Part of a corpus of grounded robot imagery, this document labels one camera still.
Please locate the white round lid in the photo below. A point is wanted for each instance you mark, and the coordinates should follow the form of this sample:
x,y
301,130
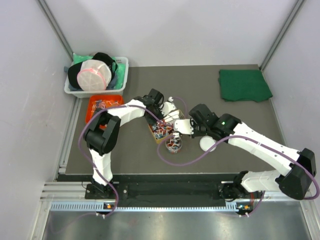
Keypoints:
x,y
206,143

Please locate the clear plastic cup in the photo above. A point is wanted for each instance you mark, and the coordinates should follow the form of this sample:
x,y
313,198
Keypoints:
x,y
174,144

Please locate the white cable duct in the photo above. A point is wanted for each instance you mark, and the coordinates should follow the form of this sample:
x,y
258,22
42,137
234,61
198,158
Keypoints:
x,y
84,206

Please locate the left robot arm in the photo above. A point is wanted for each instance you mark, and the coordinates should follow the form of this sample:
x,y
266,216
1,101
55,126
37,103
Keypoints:
x,y
101,135

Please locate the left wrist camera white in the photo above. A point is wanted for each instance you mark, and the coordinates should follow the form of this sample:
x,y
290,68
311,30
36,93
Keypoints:
x,y
168,106

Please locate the green patterned cloth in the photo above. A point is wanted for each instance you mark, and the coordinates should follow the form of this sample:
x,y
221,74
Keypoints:
x,y
117,70

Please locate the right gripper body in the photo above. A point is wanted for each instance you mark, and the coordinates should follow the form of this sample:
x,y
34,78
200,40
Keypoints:
x,y
199,130

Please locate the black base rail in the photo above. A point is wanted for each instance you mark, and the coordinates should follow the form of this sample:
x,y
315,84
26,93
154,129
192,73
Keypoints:
x,y
165,190

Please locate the dark green folded cloth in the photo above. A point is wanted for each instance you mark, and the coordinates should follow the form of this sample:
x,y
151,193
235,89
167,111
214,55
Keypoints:
x,y
243,85

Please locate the white plastic basket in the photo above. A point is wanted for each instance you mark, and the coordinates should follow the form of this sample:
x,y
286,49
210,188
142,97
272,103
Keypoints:
x,y
88,94

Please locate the orange candy tray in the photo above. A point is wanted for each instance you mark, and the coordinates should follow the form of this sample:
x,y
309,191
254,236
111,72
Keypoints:
x,y
102,102

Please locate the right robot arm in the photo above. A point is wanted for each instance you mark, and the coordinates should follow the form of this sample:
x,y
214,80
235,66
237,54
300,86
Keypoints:
x,y
294,171

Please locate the black cap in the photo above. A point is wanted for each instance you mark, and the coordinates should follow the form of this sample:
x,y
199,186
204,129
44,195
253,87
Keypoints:
x,y
78,60

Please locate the tan candy box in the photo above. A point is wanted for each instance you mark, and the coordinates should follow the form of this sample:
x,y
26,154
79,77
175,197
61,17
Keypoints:
x,y
161,129

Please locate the white mesh laundry bag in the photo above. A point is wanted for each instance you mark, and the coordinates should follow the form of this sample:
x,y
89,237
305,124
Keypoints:
x,y
94,76

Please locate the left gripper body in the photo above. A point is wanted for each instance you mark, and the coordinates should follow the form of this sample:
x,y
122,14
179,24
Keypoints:
x,y
158,113

